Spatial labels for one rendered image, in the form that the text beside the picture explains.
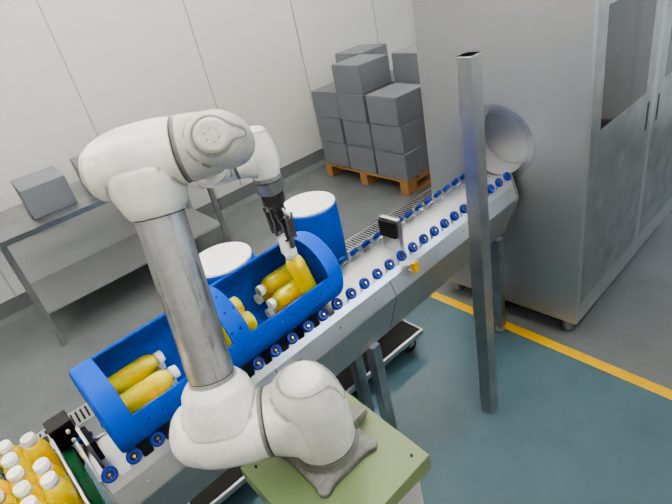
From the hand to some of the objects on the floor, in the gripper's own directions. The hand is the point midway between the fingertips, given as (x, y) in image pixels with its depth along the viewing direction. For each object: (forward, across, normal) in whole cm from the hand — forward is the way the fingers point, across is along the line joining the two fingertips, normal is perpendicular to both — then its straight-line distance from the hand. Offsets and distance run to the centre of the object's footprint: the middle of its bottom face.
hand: (287, 245), depth 169 cm
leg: (+127, -2, -25) cm, 129 cm away
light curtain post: (+127, -28, -69) cm, 147 cm away
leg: (+127, +12, -25) cm, 130 cm away
